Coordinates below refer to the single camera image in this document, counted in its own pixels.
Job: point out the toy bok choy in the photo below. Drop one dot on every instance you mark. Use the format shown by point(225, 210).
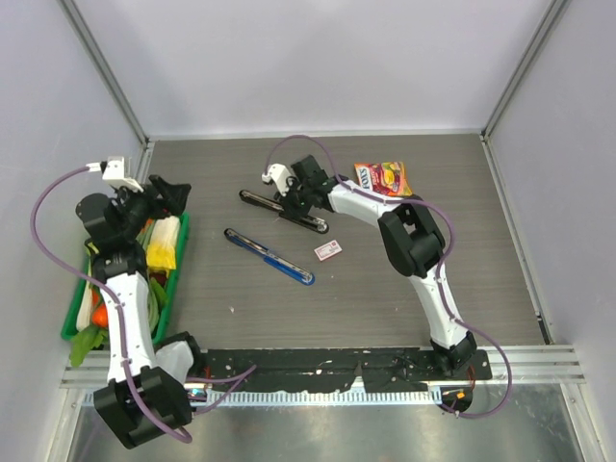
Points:
point(88, 336)

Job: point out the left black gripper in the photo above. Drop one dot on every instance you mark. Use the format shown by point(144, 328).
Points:
point(172, 197)

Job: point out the Fox's candy bag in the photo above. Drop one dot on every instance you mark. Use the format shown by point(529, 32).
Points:
point(388, 178)

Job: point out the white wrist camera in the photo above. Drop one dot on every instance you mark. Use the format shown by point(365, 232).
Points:
point(279, 176)
point(116, 173)

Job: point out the toy green beans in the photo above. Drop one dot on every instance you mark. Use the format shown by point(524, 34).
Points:
point(156, 300)

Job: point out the slotted cable duct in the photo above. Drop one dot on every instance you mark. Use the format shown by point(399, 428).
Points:
point(353, 397)

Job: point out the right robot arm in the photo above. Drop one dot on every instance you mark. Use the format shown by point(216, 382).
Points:
point(414, 245)

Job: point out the green plastic tray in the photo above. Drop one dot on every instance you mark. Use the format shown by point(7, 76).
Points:
point(69, 329)

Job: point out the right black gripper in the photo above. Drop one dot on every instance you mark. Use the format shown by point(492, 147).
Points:
point(290, 209)

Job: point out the toy napa cabbage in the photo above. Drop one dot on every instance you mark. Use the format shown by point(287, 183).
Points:
point(161, 248)

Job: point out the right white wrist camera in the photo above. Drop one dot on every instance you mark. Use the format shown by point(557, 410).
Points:
point(279, 176)

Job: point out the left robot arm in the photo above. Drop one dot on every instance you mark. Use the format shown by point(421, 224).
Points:
point(144, 397)

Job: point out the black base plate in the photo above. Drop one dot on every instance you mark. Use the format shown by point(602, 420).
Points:
point(329, 370)

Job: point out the small staple box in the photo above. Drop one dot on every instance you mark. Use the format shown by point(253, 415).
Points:
point(328, 250)

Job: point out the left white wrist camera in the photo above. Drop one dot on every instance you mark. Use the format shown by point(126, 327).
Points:
point(116, 173)

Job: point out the toy carrot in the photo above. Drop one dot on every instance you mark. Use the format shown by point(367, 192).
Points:
point(99, 317)

